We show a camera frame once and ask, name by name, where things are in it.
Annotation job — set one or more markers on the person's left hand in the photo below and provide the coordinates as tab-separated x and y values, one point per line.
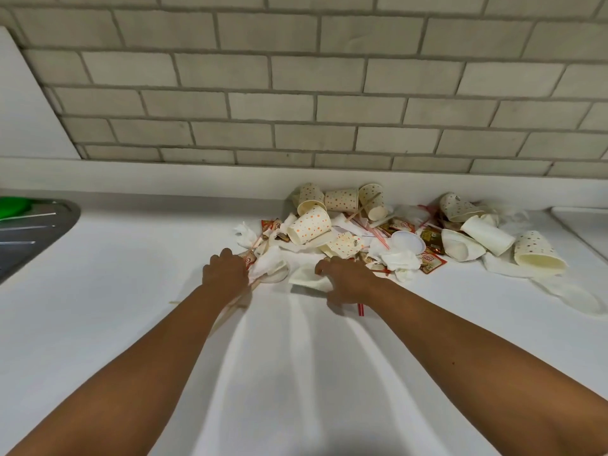
224	274

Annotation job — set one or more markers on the person's right hand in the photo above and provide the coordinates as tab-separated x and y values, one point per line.
352	281

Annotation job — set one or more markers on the person's left fingers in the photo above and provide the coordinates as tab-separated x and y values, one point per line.
223	255

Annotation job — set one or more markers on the person's right thumb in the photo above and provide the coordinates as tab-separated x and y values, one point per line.
339	300

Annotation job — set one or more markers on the white paper napkin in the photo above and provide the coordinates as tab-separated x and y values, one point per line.
577	295
401	262
306	276
246	235
269	264
501	266

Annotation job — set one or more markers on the person's right forearm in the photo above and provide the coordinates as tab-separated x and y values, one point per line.
484	370

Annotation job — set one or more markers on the person's left forearm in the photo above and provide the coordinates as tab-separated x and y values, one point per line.
123	375

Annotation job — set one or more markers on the red striped straw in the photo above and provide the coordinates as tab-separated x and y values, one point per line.
377	237
360	310

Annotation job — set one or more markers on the flattened dotted paper cup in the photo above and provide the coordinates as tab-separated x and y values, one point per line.
346	244

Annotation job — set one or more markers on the orange dotted paper cup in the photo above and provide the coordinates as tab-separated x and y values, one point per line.
309	225
536	251
372	199
342	200
311	194

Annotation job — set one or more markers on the small white plastic cup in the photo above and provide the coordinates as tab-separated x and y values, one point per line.
407	242

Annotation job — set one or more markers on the brown sauce sachet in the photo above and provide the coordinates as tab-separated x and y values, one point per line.
432	241

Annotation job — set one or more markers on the clear plastic wrapper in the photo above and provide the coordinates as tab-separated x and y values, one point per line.
412	213

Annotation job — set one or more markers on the squashed white paper cup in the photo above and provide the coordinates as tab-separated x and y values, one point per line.
457	245

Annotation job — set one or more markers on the dented dotted paper cup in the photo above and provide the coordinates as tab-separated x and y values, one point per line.
457	207

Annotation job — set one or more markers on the stainless steel sink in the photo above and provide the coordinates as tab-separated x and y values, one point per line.
35	237

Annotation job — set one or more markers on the green plastic item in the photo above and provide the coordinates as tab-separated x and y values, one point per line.
12	207

